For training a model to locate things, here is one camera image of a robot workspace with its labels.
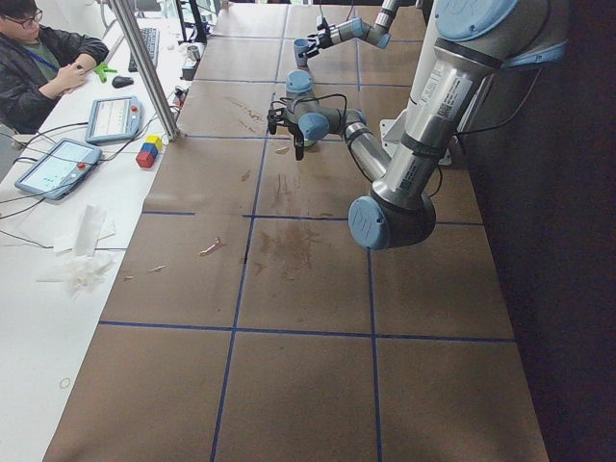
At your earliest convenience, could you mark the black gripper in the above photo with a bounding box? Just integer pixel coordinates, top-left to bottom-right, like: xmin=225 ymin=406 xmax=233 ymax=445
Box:
xmin=267 ymin=106 xmax=304 ymax=162
xmin=297 ymin=16 xmax=336 ymax=59

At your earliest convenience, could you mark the crumpled white tissue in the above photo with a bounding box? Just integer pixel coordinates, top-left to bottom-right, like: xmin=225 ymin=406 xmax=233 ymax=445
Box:
xmin=36 ymin=204 xmax=115 ymax=295

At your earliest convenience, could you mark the blue block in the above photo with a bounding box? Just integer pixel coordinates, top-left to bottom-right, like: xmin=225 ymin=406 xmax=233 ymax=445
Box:
xmin=141 ymin=142 xmax=159 ymax=157

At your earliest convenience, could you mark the near teach pendant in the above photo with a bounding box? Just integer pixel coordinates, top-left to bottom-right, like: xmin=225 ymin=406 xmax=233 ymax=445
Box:
xmin=14 ymin=139 xmax=102 ymax=200

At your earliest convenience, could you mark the green plastic tool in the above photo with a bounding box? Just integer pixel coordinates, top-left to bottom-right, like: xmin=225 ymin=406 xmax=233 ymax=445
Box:
xmin=93 ymin=63 xmax=117 ymax=83

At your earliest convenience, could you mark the far teach pendant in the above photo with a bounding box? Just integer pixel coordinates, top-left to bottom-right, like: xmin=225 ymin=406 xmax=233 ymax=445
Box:
xmin=85 ymin=96 xmax=142 ymax=145

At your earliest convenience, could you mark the light blue cup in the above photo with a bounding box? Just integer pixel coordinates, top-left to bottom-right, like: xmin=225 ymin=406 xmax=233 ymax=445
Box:
xmin=293 ymin=38 xmax=311 ymax=67

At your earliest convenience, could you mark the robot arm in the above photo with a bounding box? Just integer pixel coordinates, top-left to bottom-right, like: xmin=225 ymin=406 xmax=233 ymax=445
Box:
xmin=268 ymin=0 xmax=570 ymax=250
xmin=298 ymin=0 xmax=402 ymax=59

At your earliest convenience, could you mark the red block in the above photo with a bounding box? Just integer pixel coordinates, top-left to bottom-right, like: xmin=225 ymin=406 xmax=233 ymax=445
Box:
xmin=136 ymin=147 xmax=158 ymax=168

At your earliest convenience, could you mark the teach pendant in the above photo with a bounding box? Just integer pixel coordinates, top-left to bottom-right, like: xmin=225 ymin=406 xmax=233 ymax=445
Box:
xmin=85 ymin=96 xmax=142 ymax=145
xmin=14 ymin=139 xmax=102 ymax=200

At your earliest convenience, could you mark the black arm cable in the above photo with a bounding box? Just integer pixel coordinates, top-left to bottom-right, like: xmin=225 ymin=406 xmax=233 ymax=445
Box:
xmin=269 ymin=93 xmax=348 ymax=121

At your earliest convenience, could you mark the black keyboard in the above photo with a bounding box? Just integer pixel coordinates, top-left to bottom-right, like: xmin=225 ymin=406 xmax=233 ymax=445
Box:
xmin=127 ymin=27 xmax=161 ymax=74

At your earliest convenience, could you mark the silver metal can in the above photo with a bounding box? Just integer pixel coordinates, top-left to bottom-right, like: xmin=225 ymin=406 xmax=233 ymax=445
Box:
xmin=186 ymin=44 xmax=201 ymax=62

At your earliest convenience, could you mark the aluminium frame post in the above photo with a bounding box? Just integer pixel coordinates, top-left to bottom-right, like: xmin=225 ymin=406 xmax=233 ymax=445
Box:
xmin=108 ymin=0 xmax=179 ymax=141

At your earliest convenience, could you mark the yellow block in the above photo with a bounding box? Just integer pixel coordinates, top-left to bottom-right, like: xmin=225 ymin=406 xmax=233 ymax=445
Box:
xmin=145 ymin=135 xmax=164 ymax=151

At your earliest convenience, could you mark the black computer mouse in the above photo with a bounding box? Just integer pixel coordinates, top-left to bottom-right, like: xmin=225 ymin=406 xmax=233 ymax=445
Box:
xmin=112 ymin=76 xmax=134 ymax=89

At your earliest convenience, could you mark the seated person in black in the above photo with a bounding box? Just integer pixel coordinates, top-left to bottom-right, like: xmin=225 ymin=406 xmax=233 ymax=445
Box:
xmin=1 ymin=1 xmax=109 ymax=134

